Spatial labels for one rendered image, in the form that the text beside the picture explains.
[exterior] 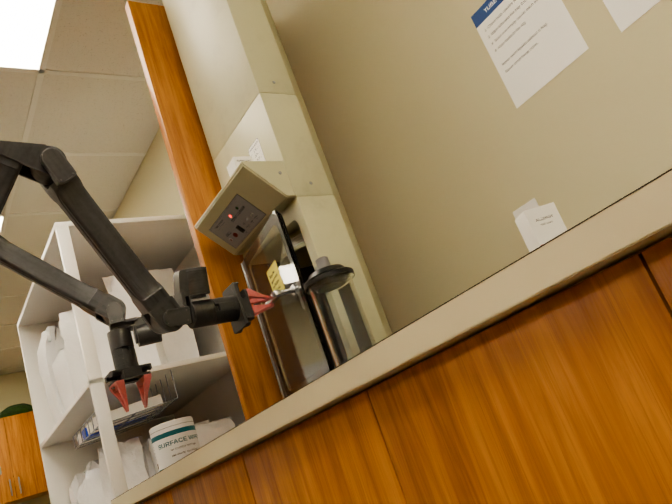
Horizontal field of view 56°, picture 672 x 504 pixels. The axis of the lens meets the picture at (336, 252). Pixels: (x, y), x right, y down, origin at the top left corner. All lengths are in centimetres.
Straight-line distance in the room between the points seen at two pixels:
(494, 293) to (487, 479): 23
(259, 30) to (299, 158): 40
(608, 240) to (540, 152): 94
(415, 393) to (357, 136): 126
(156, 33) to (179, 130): 37
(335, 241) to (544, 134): 53
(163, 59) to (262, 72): 51
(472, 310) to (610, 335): 14
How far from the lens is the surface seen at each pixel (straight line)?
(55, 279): 172
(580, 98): 148
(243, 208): 157
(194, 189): 185
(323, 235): 147
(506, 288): 67
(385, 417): 90
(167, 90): 203
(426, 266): 178
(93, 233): 132
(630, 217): 59
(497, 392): 75
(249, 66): 168
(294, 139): 159
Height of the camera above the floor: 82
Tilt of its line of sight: 18 degrees up
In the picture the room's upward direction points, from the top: 20 degrees counter-clockwise
